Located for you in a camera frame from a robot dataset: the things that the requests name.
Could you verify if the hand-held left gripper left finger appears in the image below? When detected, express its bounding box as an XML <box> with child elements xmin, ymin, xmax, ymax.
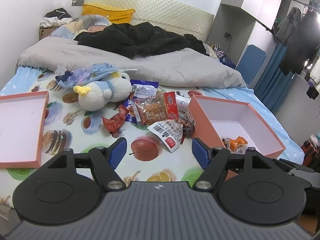
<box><xmin>46</xmin><ymin>137</ymin><xmax>127</xmax><ymax>191</ymax></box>

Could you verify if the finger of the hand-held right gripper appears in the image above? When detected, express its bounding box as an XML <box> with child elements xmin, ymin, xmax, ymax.
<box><xmin>272</xmin><ymin>158</ymin><xmax>320</xmax><ymax>174</ymax></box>

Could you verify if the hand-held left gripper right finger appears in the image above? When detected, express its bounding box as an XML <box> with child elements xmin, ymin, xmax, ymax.
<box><xmin>191</xmin><ymin>137</ymin><xmax>274</xmax><ymax>191</ymax></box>

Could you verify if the pink cardboard box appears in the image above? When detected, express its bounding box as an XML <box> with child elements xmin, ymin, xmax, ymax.
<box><xmin>187</xmin><ymin>94</ymin><xmax>286</xmax><ymax>180</ymax></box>

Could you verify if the clear red label snack packet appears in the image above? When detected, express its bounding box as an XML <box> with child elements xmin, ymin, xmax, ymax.
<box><xmin>134</xmin><ymin>91</ymin><xmax>180</xmax><ymax>127</ymax></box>

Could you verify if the red suitcase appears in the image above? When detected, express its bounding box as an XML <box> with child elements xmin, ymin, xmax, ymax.
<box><xmin>301</xmin><ymin>134</ymin><xmax>320</xmax><ymax>167</ymax></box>

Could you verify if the dark red snack packet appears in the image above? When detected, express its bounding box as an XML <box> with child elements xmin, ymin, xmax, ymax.
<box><xmin>180</xmin><ymin>110</ymin><xmax>197</xmax><ymax>132</ymax></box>

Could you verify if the white barcode snack packet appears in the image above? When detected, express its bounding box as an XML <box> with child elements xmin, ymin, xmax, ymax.
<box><xmin>147</xmin><ymin>119</ymin><xmax>187</xmax><ymax>153</ymax></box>

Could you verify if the orange snack packet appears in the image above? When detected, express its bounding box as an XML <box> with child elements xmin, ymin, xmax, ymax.
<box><xmin>221</xmin><ymin>136</ymin><xmax>248</xmax><ymax>155</ymax></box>

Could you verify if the blue star bed sheet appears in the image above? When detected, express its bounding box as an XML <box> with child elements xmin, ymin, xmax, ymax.
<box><xmin>0</xmin><ymin>66</ymin><xmax>305</xmax><ymax>165</ymax></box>

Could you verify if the white spray bottle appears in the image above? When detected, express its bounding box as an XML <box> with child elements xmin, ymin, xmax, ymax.
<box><xmin>175</xmin><ymin>94</ymin><xmax>192</xmax><ymax>112</ymax></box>

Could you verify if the white blue plush duck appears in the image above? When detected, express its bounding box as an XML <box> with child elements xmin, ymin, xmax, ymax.
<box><xmin>73</xmin><ymin>71</ymin><xmax>133</xmax><ymax>112</ymax></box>

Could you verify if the crumpled blue plastic bag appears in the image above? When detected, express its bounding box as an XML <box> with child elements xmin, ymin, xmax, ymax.
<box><xmin>54</xmin><ymin>62</ymin><xmax>139</xmax><ymax>88</ymax></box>

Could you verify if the blue curtain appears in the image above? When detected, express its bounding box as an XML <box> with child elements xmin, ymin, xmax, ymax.
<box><xmin>254</xmin><ymin>41</ymin><xmax>294</xmax><ymax>110</ymax></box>

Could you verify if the grey duvet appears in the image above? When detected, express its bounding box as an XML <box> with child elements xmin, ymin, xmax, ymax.
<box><xmin>15</xmin><ymin>36</ymin><xmax>247</xmax><ymax>88</ymax></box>

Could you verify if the cluttered nightstand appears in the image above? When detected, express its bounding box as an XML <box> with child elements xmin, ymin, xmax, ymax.
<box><xmin>210</xmin><ymin>44</ymin><xmax>237</xmax><ymax>68</ymax></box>

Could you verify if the pink box lid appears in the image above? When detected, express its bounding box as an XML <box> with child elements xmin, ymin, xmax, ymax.
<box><xmin>0</xmin><ymin>91</ymin><xmax>50</xmax><ymax>169</ymax></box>

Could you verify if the blue chair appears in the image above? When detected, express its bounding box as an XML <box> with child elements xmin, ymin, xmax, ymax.
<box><xmin>235</xmin><ymin>44</ymin><xmax>267</xmax><ymax>78</ymax></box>

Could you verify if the black garment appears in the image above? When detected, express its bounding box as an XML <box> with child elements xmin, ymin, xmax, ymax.
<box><xmin>184</xmin><ymin>33</ymin><xmax>207</xmax><ymax>55</ymax></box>

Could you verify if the black fuzzy blanket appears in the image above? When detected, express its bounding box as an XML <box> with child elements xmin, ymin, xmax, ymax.
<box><xmin>74</xmin><ymin>22</ymin><xmax>190</xmax><ymax>59</ymax></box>

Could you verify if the black hanging coat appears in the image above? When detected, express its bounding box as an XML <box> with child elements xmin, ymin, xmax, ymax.
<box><xmin>279</xmin><ymin>11</ymin><xmax>320</xmax><ymax>75</ymax></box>

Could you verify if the cartoon print pillow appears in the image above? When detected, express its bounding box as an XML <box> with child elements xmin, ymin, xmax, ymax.
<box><xmin>50</xmin><ymin>14</ymin><xmax>113</xmax><ymax>40</ymax></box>

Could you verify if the brown cardboard box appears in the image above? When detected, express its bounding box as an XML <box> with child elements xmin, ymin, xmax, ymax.
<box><xmin>39</xmin><ymin>25</ymin><xmax>58</xmax><ymax>40</ymax></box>

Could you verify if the yellow pillow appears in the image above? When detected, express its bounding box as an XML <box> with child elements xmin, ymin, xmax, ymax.
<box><xmin>82</xmin><ymin>4</ymin><xmax>135</xmax><ymax>25</ymax></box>

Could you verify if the grey hanging jacket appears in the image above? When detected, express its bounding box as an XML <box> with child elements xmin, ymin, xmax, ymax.
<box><xmin>275</xmin><ymin>6</ymin><xmax>303</xmax><ymax>47</ymax></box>

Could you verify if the white wardrobe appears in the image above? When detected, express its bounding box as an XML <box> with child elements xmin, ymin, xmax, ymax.
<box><xmin>206</xmin><ymin>0</ymin><xmax>288</xmax><ymax>68</ymax></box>

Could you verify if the cream padded headboard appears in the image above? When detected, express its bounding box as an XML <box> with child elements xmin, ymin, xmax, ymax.
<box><xmin>82</xmin><ymin>0</ymin><xmax>215</xmax><ymax>43</ymax></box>

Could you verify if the pile of clothes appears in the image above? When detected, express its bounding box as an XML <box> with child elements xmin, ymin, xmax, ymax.
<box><xmin>41</xmin><ymin>8</ymin><xmax>73</xmax><ymax>28</ymax></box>

